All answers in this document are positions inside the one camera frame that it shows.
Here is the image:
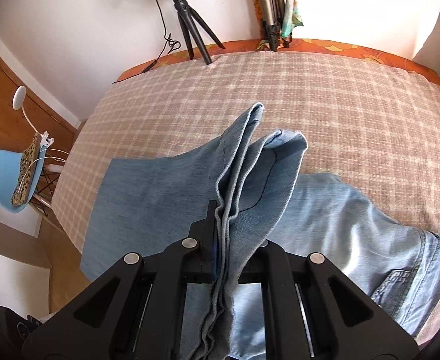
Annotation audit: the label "black mini tripod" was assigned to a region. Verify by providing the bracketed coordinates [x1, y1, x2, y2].
[172, 0, 226, 65]

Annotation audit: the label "light blue plastic chair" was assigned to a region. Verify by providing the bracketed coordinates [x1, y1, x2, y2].
[0, 150, 51, 214]

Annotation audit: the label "white clip-on desk lamp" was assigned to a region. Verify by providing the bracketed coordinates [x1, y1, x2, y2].
[11, 84, 71, 175]

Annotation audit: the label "black ring light cable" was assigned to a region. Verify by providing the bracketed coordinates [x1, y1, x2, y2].
[111, 0, 183, 86]

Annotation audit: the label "light blue denim pants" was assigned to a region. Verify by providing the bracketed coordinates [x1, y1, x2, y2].
[80, 103, 440, 359]

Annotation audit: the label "orange floral knotted scarf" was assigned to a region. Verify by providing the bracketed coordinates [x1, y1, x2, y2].
[281, 0, 304, 41]

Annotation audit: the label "orange patterned bed sheet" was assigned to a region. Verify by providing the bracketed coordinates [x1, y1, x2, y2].
[114, 38, 440, 86]

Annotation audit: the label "leopard print cloth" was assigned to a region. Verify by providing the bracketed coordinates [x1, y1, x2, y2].
[11, 133, 41, 206]

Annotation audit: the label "beige plaid bed cover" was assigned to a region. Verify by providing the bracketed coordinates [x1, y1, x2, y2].
[50, 49, 440, 346]

